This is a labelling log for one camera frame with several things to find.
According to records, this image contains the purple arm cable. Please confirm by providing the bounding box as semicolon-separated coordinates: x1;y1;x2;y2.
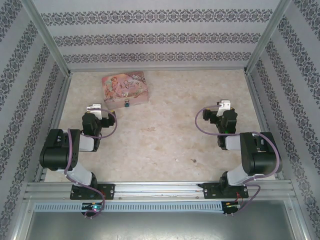
63;106;118;219
194;104;281;219

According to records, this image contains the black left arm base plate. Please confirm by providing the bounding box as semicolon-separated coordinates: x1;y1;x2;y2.
69;183;116;201

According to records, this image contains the grey metal sheet tray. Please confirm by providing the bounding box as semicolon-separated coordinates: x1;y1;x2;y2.
23;211;298;240

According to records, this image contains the small circuit board green light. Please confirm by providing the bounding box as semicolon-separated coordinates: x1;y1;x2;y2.
81;202;104;212

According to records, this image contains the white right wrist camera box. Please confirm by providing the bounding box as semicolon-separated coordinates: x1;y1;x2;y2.
216;99;232;117

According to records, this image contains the aluminium side rail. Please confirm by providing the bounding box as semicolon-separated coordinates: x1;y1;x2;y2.
244;71;285;181
34;72;73;182

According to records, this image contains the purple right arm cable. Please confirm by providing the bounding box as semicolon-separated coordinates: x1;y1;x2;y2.
194;104;281;219

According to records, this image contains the aluminium frame post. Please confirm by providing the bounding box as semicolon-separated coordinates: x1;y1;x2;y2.
23;0;73;77
245;0;294;74

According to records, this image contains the pink fairy print tin box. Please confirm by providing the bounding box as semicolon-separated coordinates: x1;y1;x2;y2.
101;70;149;110

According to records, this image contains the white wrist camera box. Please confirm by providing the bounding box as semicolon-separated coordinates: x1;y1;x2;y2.
86;102;103;120
216;99;232;117

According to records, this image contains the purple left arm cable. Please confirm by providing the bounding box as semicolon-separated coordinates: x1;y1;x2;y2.
63;106;118;219

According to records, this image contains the white slotted cable duct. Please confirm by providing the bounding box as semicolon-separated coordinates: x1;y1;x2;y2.
33;201;224;214

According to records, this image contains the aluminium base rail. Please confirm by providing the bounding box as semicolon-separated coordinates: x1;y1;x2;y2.
24;181;296;201

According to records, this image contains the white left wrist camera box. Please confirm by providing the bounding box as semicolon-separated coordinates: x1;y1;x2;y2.
86;102;103;120

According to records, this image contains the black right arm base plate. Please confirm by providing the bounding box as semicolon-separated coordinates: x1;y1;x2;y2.
201;182;250;200

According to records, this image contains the small circuit board black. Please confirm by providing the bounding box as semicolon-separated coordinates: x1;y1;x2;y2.
223;201;241;210

